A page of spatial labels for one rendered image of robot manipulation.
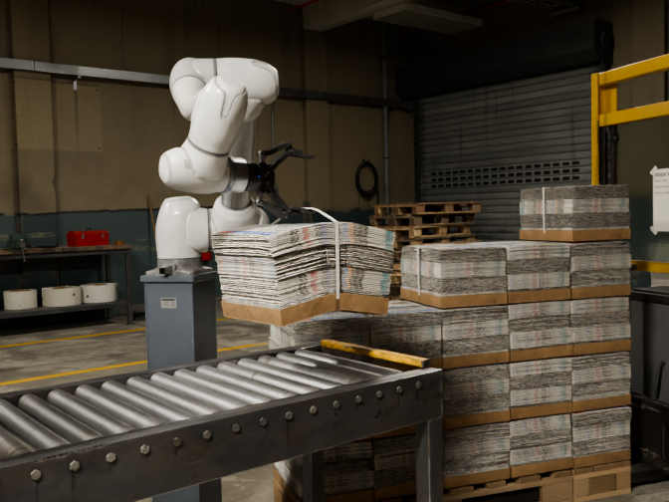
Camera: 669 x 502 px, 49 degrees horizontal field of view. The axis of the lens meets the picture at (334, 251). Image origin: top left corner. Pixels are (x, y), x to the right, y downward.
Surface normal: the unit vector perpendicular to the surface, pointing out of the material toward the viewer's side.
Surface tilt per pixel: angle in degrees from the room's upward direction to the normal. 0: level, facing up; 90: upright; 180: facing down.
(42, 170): 90
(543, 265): 90
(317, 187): 90
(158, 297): 90
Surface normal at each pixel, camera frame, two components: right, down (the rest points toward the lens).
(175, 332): -0.26, 0.06
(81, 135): 0.62, 0.03
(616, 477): 0.33, 0.04
